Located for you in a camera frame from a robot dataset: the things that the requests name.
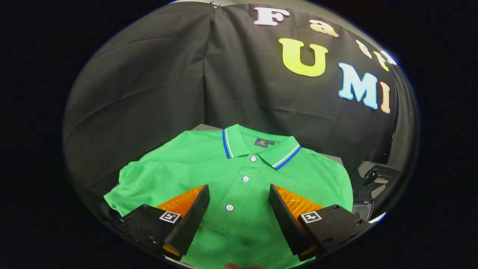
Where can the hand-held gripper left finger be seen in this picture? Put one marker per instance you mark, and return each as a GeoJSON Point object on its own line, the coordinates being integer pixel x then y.
{"type": "Point", "coordinates": [192, 220]}

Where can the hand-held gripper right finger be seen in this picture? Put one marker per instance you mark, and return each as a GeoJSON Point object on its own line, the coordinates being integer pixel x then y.
{"type": "Point", "coordinates": [285, 220]}

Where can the green polo shirt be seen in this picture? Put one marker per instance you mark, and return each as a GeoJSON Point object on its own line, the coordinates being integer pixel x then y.
{"type": "Point", "coordinates": [242, 194]}

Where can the black backdrop cloth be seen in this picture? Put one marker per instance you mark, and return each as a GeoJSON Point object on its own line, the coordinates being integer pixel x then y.
{"type": "Point", "coordinates": [186, 74]}

